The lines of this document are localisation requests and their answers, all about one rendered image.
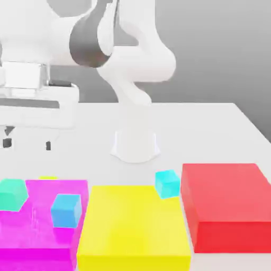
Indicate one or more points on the small teal cube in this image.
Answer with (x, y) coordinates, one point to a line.
(11, 194)

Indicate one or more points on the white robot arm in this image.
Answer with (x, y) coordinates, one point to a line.
(137, 63)

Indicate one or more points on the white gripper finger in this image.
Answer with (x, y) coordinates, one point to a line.
(48, 145)
(7, 143)

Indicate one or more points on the large magenta box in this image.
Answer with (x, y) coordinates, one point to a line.
(42, 239)

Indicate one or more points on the small cyan cube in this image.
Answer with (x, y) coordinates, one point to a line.
(167, 184)

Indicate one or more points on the large red box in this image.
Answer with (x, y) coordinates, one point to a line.
(224, 190)

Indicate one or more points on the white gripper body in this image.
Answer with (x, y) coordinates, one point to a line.
(65, 114)

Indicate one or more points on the small blue cube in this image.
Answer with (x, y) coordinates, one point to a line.
(65, 211)

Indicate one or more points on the large yellow box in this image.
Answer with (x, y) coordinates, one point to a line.
(133, 222)

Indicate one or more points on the small yellow cube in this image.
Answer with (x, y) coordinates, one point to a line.
(48, 177)

